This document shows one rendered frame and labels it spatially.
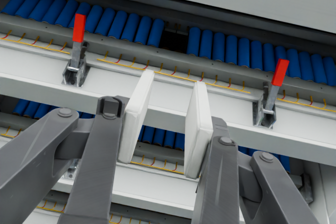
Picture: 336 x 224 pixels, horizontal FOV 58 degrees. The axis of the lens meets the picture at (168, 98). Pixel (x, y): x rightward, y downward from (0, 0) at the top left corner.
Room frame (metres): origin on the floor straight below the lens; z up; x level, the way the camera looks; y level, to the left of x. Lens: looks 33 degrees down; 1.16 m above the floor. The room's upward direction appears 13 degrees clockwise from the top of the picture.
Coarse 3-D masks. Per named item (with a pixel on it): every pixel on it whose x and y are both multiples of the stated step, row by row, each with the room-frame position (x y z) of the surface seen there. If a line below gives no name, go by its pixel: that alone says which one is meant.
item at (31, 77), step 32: (0, 0) 0.46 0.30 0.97; (160, 0) 0.50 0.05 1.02; (0, 32) 0.40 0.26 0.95; (288, 32) 0.51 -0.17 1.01; (320, 32) 0.51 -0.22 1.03; (0, 64) 0.34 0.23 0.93; (32, 64) 0.36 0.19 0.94; (64, 64) 0.37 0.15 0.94; (128, 64) 0.40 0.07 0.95; (32, 96) 0.34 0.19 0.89; (64, 96) 0.33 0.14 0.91; (96, 96) 0.33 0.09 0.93; (128, 96) 0.34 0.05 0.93; (160, 96) 0.35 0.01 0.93; (224, 96) 0.38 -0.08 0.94; (256, 96) 0.39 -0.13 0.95; (288, 96) 0.41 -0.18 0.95; (160, 128) 0.35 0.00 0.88; (256, 128) 0.34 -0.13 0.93; (288, 128) 0.35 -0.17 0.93; (320, 128) 0.36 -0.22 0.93; (320, 160) 0.35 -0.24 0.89
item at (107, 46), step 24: (0, 24) 0.39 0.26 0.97; (24, 24) 0.39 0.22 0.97; (48, 24) 0.41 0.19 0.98; (48, 48) 0.38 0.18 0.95; (96, 48) 0.40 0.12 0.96; (120, 48) 0.39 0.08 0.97; (144, 48) 0.40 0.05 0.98; (192, 72) 0.40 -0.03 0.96; (216, 72) 0.40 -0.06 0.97; (240, 72) 0.40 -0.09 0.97; (264, 72) 0.41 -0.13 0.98; (312, 96) 0.40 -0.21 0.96
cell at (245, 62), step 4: (240, 40) 0.48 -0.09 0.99; (244, 40) 0.48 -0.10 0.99; (248, 40) 0.48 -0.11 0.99; (240, 44) 0.47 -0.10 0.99; (244, 44) 0.47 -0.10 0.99; (248, 44) 0.47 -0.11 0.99; (240, 48) 0.46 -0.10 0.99; (244, 48) 0.46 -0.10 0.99; (248, 48) 0.46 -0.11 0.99; (240, 52) 0.45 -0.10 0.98; (244, 52) 0.45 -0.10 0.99; (248, 52) 0.45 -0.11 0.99; (240, 56) 0.44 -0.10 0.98; (244, 56) 0.44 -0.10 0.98; (248, 56) 0.44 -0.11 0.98; (240, 60) 0.43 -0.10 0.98; (244, 60) 0.43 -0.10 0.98; (248, 60) 0.44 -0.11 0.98; (240, 64) 0.43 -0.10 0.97; (244, 64) 0.42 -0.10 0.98; (248, 64) 0.43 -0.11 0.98
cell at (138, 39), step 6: (144, 18) 0.47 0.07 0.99; (150, 18) 0.48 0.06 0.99; (144, 24) 0.46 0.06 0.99; (150, 24) 0.47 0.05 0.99; (138, 30) 0.44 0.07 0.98; (144, 30) 0.45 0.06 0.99; (138, 36) 0.43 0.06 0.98; (144, 36) 0.43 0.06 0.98; (138, 42) 0.42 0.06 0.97; (144, 42) 0.43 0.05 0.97
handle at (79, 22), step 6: (78, 18) 0.36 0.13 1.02; (84, 18) 0.36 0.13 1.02; (78, 24) 0.36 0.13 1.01; (84, 24) 0.36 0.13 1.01; (78, 30) 0.36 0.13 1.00; (72, 36) 0.35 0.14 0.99; (78, 36) 0.35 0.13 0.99; (78, 42) 0.35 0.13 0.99; (72, 48) 0.35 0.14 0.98; (78, 48) 0.35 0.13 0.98; (72, 54) 0.35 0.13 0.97; (78, 54) 0.35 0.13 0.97; (72, 60) 0.35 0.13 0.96; (78, 60) 0.35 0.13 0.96; (72, 66) 0.34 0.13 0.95; (78, 66) 0.35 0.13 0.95
